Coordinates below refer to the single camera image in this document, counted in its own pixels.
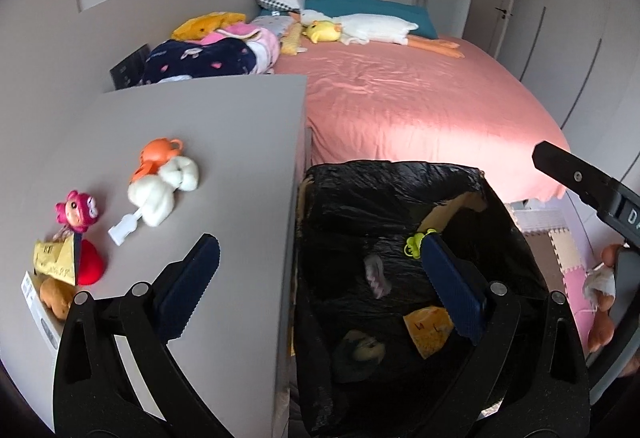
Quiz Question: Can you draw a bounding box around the white plastic tag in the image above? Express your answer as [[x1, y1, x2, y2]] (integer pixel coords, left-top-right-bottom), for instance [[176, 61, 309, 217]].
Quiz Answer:
[[108, 212, 146, 247]]

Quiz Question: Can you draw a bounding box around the yellow paper wrapper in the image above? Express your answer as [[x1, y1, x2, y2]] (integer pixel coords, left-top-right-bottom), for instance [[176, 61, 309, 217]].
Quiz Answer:
[[402, 307, 456, 360]]

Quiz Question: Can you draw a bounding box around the brownish crumpled scrap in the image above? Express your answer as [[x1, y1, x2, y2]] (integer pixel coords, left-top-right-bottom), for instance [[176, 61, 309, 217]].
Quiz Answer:
[[340, 330, 386, 365]]

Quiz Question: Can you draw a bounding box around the person's right hand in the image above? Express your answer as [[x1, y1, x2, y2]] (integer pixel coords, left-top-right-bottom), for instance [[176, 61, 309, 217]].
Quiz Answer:
[[582, 243, 624, 355]]

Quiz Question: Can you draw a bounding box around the white and orange plush toy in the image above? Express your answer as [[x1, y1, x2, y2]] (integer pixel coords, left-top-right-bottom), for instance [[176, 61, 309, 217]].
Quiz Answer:
[[127, 175, 177, 227]]

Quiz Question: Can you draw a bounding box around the white wardrobe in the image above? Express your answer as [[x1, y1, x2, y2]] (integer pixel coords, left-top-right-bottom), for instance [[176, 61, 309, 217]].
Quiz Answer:
[[517, 0, 640, 199]]

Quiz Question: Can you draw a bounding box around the long yellow plush toy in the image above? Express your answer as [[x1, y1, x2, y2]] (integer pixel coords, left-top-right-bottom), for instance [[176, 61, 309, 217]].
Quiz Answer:
[[280, 22, 307, 56]]

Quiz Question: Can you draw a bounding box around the white printed box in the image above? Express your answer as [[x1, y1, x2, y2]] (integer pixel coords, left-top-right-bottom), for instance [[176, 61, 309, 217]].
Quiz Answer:
[[20, 270, 68, 364]]

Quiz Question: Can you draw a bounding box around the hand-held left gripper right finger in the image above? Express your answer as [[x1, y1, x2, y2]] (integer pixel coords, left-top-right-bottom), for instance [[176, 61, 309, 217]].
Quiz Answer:
[[421, 233, 592, 438]]

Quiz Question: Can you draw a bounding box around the grey patterned cloth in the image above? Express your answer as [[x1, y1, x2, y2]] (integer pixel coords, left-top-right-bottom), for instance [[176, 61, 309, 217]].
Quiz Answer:
[[247, 13, 296, 37]]

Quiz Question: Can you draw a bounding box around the brown bear figure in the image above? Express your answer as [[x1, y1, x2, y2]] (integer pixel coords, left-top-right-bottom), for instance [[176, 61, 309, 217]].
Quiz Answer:
[[39, 277, 78, 322]]

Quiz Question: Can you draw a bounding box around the navy patterned blanket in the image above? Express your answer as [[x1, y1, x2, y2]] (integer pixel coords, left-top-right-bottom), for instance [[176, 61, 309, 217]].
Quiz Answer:
[[140, 38, 261, 85]]

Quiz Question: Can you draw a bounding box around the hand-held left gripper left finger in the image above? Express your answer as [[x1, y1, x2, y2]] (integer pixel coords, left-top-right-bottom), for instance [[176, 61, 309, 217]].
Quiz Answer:
[[52, 233, 241, 438]]

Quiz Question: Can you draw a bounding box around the white goose plush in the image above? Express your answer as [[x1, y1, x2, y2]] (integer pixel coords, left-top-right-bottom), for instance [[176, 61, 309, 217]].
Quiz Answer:
[[292, 8, 463, 61]]

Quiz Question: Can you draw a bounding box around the grey crumpled tissue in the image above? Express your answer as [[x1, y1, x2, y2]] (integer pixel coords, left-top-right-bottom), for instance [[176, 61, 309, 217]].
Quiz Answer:
[[364, 254, 393, 299]]

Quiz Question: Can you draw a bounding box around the green frog clip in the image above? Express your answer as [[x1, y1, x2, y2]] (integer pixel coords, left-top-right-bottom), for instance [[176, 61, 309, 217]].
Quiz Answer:
[[405, 229, 438, 259]]

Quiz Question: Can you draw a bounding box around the bed with pink sheet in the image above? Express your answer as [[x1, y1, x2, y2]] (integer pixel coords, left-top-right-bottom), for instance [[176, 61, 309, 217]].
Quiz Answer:
[[272, 35, 573, 205]]

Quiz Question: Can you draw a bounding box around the grey bedside cabinet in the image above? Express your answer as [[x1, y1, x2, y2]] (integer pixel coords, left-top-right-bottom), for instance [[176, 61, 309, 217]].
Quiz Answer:
[[0, 74, 313, 438]]

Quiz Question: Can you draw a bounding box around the yellow snack wrapper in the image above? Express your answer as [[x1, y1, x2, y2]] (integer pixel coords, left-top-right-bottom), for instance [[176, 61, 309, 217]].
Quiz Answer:
[[32, 233, 83, 287]]

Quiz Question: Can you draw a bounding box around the teal pillow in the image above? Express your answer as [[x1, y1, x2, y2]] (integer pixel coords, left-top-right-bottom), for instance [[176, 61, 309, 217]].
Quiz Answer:
[[300, 0, 440, 40]]

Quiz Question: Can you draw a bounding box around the orange plastic toy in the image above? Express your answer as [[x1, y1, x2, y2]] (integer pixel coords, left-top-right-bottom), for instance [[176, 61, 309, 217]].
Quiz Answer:
[[131, 138, 185, 184]]

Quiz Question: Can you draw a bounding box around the red plastic piece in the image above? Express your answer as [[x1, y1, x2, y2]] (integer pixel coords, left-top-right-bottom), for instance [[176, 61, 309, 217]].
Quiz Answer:
[[75, 239, 107, 286]]

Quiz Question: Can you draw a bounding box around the black plastic bin bag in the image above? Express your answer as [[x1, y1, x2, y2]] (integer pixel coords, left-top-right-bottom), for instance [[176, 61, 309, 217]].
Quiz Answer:
[[290, 159, 551, 438]]

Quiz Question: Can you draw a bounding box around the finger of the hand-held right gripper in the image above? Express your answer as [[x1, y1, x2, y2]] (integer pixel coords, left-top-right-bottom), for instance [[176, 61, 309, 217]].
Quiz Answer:
[[532, 140, 616, 219]]

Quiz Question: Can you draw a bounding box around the foam puzzle floor mat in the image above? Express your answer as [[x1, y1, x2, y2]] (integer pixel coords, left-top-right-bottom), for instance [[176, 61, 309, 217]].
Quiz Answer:
[[505, 198, 626, 369]]

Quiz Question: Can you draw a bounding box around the pink doll toy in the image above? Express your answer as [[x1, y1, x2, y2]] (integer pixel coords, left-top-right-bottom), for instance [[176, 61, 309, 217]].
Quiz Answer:
[[55, 190, 100, 234]]

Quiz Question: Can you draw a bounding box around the yellow duck plush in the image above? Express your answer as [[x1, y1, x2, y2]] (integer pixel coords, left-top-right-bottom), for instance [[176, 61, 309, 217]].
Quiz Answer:
[[305, 19, 346, 45]]

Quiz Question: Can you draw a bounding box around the grey headboard panel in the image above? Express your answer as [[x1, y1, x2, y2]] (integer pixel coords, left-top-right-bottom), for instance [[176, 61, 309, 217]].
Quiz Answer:
[[0, 0, 282, 119]]

